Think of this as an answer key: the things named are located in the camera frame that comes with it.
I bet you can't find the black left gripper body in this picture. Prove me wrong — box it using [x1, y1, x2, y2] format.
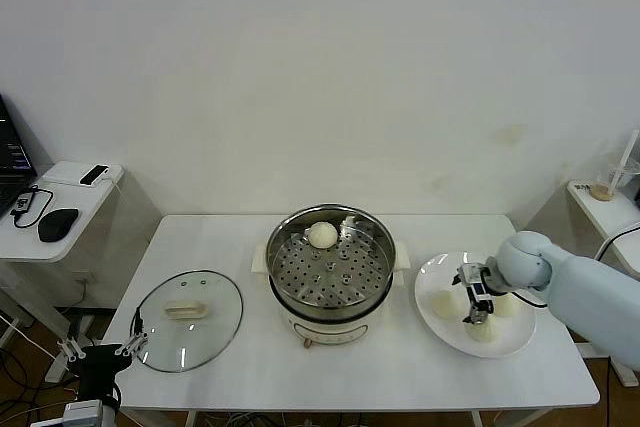
[74, 344, 125, 401]

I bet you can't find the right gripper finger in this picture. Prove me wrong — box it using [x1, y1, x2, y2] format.
[462, 296, 495, 326]
[451, 263, 484, 291]

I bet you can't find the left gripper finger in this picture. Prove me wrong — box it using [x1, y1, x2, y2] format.
[56, 338, 86, 363]
[113, 307, 150, 361]

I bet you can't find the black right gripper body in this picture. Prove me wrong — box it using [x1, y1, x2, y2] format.
[468, 259, 504, 304]

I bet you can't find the white steamed baozi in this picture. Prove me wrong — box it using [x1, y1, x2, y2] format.
[430, 290, 459, 319]
[492, 293, 519, 318]
[464, 319, 501, 343]
[306, 221, 339, 250]

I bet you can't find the round glass lid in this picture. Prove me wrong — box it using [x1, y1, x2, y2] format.
[134, 269, 245, 374]

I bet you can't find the stainless steel steamer basket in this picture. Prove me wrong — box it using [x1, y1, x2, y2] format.
[251, 203, 411, 317]

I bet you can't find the white round plate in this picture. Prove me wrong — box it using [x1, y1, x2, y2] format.
[413, 250, 537, 359]

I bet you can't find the black computer mouse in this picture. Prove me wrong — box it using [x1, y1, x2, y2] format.
[37, 208, 80, 243]

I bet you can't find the cream electric cooker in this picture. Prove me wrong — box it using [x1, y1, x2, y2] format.
[249, 241, 412, 350]

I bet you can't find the clear plastic cup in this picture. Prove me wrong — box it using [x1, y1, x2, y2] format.
[588, 159, 640, 203]

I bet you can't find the white-edged black phone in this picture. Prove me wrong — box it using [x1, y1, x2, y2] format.
[79, 164, 110, 187]

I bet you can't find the flat white box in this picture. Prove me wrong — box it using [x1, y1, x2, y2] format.
[39, 161, 124, 188]

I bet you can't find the white drinking straw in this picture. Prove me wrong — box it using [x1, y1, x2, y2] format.
[615, 129, 640, 183]

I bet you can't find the black laptop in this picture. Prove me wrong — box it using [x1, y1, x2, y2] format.
[0, 94, 39, 218]

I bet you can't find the black cable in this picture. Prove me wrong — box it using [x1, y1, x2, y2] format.
[597, 221, 640, 427]

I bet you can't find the black dongle with cable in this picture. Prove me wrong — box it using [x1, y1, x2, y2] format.
[10, 185, 55, 229]

